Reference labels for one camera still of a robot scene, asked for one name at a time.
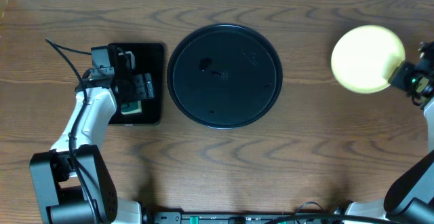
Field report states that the green yellow sponge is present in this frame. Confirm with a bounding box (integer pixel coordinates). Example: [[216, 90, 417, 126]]
[[121, 100, 142, 115]]

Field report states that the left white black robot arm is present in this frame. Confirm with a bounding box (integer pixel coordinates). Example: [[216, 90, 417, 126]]
[[29, 45, 153, 223]]

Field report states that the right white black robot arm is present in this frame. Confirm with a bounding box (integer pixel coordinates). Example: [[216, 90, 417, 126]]
[[332, 39, 433, 223]]

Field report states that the black rectangular tray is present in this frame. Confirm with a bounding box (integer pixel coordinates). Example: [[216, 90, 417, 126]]
[[109, 43, 165, 126]]

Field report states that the round black serving tray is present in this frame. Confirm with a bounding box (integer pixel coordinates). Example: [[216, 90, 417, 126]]
[[167, 24, 283, 129]]

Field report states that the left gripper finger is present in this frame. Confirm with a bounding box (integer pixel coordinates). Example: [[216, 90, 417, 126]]
[[118, 51, 136, 69], [133, 73, 155, 100]]

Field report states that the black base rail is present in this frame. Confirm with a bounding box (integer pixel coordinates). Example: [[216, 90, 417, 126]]
[[149, 210, 343, 224]]

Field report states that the yellow plate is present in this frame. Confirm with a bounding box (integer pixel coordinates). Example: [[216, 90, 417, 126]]
[[331, 25, 406, 94]]

